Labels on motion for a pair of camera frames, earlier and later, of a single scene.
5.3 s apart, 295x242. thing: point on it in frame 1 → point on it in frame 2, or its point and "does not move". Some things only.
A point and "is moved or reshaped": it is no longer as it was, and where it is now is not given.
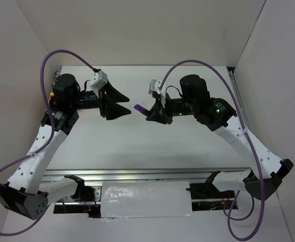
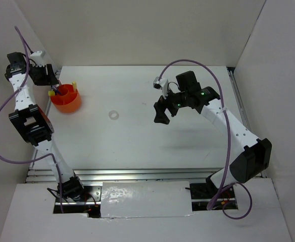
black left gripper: (107, 106) → (48, 79)
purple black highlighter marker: (141, 109) is moved or reshaped
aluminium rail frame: (161, 175) does not move
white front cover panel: (145, 199) does not move
